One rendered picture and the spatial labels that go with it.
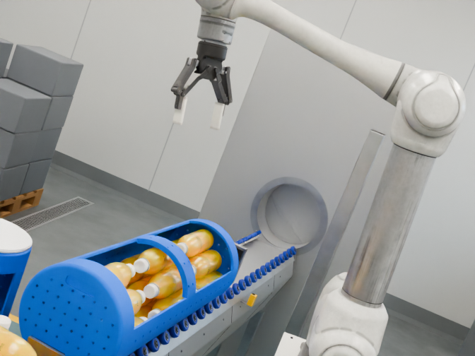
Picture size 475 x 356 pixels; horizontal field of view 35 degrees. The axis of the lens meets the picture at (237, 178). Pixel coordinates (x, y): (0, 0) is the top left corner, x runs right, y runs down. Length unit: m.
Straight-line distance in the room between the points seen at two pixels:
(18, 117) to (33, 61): 0.57
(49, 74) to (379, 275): 4.17
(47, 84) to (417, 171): 4.20
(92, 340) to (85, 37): 5.63
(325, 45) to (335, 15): 4.96
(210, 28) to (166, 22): 5.17
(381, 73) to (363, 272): 0.48
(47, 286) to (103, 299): 0.15
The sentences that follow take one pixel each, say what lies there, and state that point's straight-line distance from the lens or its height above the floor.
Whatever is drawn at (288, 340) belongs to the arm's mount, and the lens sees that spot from 2.18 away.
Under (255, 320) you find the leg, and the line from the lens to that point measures 3.76.
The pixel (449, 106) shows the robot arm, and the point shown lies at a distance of 1.62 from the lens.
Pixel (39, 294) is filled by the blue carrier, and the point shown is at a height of 1.12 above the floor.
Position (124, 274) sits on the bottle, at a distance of 1.94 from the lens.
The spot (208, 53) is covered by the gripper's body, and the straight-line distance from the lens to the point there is 1.86.
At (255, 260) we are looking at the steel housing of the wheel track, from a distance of 3.45.
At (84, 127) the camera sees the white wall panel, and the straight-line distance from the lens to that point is 7.29.
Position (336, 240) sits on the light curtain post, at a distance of 3.02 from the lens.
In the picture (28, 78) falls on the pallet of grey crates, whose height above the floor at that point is 0.98.
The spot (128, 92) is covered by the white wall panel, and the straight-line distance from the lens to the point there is 7.12.
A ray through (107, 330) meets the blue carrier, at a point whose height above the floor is 1.12.
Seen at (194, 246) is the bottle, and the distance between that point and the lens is 2.39.
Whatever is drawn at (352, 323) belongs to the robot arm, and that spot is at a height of 1.36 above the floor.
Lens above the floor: 1.88
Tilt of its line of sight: 11 degrees down
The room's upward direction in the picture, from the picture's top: 21 degrees clockwise
